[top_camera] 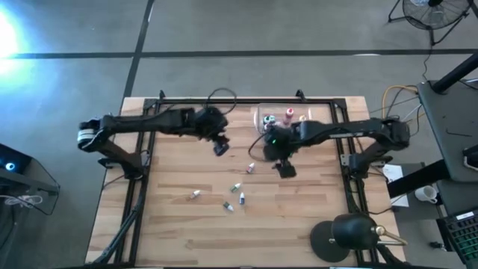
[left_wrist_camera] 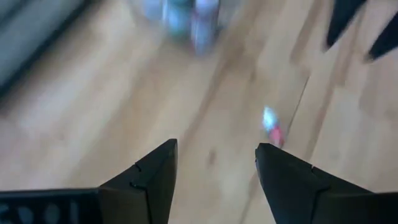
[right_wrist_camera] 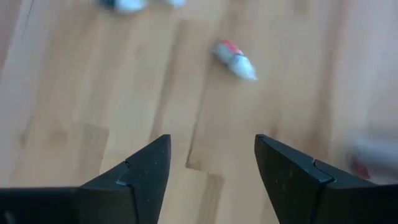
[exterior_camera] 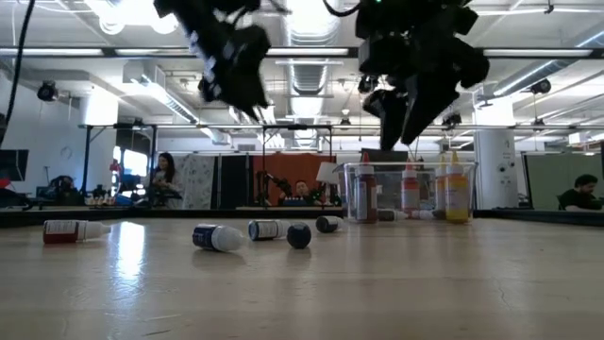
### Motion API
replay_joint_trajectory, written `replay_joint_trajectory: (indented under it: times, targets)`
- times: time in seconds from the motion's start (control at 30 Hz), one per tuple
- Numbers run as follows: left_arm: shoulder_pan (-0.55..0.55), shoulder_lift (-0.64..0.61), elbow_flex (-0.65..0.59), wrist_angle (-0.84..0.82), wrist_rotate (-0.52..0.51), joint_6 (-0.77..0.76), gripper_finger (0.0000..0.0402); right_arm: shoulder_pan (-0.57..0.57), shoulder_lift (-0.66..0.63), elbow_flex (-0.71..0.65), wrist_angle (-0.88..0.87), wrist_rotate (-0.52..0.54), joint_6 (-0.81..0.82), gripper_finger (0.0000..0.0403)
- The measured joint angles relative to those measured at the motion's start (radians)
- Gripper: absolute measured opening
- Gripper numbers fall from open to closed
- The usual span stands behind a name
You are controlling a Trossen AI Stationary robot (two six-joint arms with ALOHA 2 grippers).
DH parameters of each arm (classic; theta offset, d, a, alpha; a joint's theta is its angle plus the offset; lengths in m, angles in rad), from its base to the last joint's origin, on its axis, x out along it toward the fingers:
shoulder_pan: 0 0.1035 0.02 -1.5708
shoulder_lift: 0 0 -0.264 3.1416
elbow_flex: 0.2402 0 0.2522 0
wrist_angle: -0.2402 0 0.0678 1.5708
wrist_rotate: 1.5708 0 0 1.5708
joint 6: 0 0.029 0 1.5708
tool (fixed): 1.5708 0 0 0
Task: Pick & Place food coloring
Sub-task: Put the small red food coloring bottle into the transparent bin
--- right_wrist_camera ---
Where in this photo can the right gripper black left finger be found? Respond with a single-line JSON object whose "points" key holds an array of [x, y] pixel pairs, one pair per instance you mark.
{"points": [[124, 193]]}

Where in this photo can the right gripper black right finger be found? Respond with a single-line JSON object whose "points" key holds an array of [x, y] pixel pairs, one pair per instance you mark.
{"points": [[295, 186]]}

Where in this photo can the large red orange-tip bottle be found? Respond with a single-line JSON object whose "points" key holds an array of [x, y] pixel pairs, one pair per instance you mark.
{"points": [[376, 158]]}

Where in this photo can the small red dropper bottle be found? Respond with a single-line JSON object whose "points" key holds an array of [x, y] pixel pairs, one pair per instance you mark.
{"points": [[233, 57]]}

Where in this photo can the small blue dropper bottle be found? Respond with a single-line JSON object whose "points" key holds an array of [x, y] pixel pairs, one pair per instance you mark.
{"points": [[130, 5]]}

